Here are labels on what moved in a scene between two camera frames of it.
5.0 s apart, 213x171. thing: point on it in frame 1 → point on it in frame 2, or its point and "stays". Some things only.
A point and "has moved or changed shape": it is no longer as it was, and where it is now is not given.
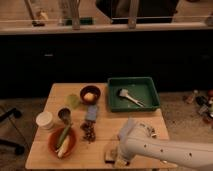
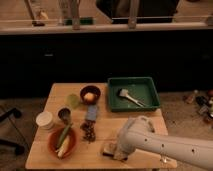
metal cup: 65,114 stays
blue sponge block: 91,112 stays
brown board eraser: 110,156 has moved or changed shape
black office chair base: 19,150 stays
